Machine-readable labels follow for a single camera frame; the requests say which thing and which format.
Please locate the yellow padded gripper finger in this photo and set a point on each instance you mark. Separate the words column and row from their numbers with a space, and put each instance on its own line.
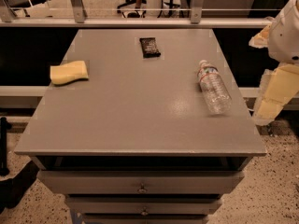
column 276, row 89
column 260, row 40

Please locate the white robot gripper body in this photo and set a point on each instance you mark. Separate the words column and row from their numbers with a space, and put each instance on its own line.
column 285, row 37

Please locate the clear plastic water bottle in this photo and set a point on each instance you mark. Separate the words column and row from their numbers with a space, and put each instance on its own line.
column 217, row 97

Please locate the white horizontal railing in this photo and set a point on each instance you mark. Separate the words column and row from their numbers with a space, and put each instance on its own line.
column 142, row 23

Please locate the dark snack bar wrapper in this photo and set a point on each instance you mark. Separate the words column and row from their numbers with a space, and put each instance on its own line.
column 149, row 47

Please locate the grey drawer cabinet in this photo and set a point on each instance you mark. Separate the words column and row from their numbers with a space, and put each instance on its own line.
column 141, row 114

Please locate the yellow sponge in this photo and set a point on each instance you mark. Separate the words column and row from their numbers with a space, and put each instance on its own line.
column 68, row 72

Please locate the bottom grey drawer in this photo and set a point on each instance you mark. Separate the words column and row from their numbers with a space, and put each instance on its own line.
column 150, row 219

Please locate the middle grey drawer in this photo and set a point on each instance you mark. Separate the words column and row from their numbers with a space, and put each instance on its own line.
column 149, row 205

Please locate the right metal railing bracket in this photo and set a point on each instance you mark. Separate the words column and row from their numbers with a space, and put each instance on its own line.
column 196, row 10

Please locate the metal railing bracket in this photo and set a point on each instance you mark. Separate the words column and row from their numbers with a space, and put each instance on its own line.
column 196, row 10
column 78, row 11

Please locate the left metal railing bracket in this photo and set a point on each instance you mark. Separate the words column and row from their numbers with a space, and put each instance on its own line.
column 78, row 11

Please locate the black post at left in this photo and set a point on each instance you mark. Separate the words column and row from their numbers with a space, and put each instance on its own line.
column 4, row 127

